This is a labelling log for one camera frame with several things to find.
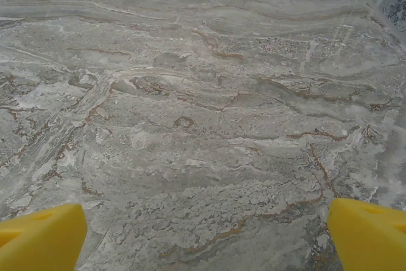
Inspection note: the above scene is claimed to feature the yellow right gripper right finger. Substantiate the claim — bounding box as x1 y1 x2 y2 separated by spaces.
327 197 406 271

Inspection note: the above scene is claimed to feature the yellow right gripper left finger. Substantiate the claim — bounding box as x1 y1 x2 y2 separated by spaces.
0 203 88 271

